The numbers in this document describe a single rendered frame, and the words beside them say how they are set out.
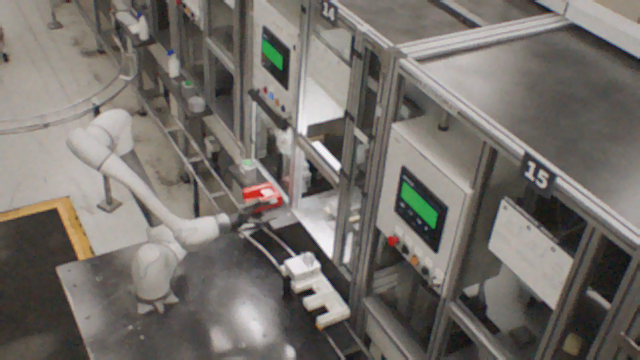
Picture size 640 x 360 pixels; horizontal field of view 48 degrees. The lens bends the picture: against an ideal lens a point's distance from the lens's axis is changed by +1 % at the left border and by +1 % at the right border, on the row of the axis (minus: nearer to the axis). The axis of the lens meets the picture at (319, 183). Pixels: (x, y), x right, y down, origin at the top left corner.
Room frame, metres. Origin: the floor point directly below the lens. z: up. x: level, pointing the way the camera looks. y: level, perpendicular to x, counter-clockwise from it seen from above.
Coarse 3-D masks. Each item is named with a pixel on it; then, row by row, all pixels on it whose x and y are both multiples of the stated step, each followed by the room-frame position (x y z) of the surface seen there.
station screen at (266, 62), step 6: (264, 36) 2.86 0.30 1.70; (270, 42) 2.81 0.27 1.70; (276, 48) 2.76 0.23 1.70; (264, 54) 2.85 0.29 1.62; (282, 54) 2.71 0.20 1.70; (264, 60) 2.85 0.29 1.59; (270, 60) 2.80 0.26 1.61; (282, 60) 2.71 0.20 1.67; (264, 66) 2.85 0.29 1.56; (270, 66) 2.80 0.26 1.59; (276, 66) 2.75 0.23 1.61; (282, 66) 2.71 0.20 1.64; (270, 72) 2.80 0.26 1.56; (276, 72) 2.75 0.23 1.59; (276, 78) 2.75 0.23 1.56
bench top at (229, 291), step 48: (240, 240) 2.64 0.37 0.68; (96, 288) 2.24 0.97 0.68; (192, 288) 2.29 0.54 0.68; (240, 288) 2.32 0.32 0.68; (96, 336) 1.97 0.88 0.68; (144, 336) 1.99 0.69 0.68; (192, 336) 2.01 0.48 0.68; (240, 336) 2.03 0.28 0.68; (288, 336) 2.06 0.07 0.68; (336, 336) 2.08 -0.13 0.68
